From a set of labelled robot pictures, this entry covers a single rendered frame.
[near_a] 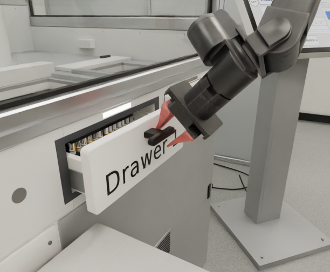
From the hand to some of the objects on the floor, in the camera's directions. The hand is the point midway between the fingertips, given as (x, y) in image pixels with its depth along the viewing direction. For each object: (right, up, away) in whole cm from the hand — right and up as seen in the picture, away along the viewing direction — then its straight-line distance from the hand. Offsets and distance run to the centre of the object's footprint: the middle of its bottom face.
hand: (164, 136), depth 54 cm
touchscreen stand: (+57, -51, +110) cm, 134 cm away
